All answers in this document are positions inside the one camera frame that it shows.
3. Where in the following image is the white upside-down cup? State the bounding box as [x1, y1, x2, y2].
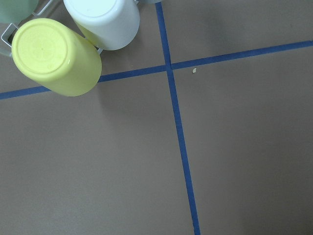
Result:
[64, 0, 140, 50]

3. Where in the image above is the yellow upside-down cup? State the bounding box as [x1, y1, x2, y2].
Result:
[11, 18, 102, 96]

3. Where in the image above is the green upside-down cup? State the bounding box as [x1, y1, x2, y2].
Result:
[0, 0, 39, 24]

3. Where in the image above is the white wire cup rack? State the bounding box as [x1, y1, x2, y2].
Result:
[0, 0, 105, 55]

